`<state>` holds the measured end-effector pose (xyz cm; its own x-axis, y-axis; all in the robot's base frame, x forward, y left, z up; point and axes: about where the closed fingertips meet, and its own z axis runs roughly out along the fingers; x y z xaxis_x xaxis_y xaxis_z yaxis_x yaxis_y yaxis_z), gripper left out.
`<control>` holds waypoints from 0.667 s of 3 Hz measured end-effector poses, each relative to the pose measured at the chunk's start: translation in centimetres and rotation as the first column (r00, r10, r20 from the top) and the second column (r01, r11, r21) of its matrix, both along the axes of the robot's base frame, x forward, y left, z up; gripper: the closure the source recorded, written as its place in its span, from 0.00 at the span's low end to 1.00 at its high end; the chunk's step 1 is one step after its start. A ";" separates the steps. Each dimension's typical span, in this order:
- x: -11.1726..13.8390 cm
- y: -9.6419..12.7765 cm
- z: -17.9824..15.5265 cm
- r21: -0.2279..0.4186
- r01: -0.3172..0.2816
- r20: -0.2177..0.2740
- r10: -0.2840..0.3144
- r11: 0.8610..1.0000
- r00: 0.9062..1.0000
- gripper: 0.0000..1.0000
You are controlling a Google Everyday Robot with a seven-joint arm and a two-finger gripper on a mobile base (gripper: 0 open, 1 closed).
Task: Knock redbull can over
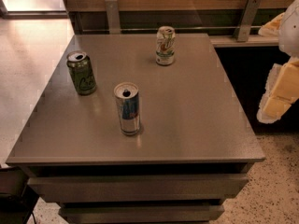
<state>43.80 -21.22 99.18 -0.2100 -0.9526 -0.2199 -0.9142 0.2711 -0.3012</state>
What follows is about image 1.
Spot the upper grey drawer front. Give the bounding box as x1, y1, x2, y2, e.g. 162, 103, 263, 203
29, 174, 248, 203

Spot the metal wall rail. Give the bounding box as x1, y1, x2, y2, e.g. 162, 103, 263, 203
81, 25, 262, 34

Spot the grey drawer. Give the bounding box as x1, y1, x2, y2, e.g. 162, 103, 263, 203
59, 205, 224, 224
29, 174, 248, 203

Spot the blue silver redbull can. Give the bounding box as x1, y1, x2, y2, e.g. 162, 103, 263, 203
114, 82, 140, 135

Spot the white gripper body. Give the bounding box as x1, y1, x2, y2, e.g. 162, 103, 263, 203
278, 0, 299, 57

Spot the metal wall bracket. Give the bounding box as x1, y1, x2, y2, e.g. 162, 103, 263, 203
105, 0, 121, 35
234, 0, 262, 42

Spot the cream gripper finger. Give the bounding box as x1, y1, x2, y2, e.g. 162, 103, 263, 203
257, 57, 299, 124
258, 13, 284, 37

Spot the black object at lower left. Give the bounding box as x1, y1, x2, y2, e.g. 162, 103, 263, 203
0, 167, 38, 224

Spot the white 7up can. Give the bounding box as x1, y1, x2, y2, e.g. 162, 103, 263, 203
156, 26, 176, 65

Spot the grey drawer cabinet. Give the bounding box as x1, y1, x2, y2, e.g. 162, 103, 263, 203
7, 34, 264, 210

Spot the green soda can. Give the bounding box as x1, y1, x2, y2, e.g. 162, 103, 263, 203
66, 50, 96, 95

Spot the right metal wall bracket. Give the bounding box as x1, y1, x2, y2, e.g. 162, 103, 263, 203
234, 0, 262, 42

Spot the lower grey drawer front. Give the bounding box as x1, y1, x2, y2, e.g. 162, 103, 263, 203
59, 205, 224, 224

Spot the left metal wall bracket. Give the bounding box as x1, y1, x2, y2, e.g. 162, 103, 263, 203
105, 0, 121, 35

